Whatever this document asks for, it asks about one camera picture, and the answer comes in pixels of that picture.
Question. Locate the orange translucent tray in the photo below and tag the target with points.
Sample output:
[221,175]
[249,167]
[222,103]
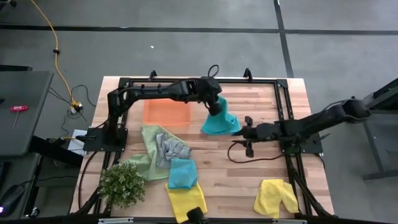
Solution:
[166,112]

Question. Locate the power plug cluster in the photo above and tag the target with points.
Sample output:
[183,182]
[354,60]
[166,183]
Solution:
[76,107]

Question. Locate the grey side desk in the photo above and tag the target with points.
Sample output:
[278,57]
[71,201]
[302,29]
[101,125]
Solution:
[28,93]

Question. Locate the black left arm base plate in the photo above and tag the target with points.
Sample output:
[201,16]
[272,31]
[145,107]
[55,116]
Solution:
[96,144]

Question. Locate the black computer mouse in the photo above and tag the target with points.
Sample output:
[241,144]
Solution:
[11,197]

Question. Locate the black aluminium table frame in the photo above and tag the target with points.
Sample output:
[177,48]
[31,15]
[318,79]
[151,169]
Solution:
[248,81]

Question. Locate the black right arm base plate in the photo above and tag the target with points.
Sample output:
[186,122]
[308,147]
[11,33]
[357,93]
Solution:
[311,146]

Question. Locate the thin black panel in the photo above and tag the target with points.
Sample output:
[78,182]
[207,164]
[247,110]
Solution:
[15,68]

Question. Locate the teal microfiber towel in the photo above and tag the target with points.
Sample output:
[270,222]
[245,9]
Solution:
[220,123]

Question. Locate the yellow microfiber towel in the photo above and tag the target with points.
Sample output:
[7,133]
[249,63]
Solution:
[270,196]
[183,199]

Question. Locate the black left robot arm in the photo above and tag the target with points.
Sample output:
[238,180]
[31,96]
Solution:
[149,91]

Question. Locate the grey metal side table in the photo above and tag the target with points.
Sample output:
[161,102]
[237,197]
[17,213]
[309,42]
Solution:
[373,146]

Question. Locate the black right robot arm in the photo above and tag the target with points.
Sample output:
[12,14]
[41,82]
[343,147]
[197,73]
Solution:
[326,116]

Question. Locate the dark low desk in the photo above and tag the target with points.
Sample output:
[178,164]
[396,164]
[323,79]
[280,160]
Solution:
[18,171]

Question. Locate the white paper sheet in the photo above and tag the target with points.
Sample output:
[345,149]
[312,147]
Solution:
[74,144]

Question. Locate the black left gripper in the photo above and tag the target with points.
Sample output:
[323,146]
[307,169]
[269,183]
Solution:
[214,109]

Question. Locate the grey microfiber towel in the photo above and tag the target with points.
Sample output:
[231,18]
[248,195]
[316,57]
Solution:
[169,149]

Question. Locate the artificial green plant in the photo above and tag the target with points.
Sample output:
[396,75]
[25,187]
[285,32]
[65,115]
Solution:
[121,185]

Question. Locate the light green microfiber towel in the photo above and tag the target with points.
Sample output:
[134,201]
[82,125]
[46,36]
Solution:
[149,146]

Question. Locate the light blue microfiber towel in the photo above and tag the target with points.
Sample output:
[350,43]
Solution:
[183,174]

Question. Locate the black angled beam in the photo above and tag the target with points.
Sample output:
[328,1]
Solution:
[56,151]

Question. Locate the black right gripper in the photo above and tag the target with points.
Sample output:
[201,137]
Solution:
[264,131]

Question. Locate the black frame clamp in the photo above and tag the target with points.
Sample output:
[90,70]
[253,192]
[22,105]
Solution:
[152,75]
[247,74]

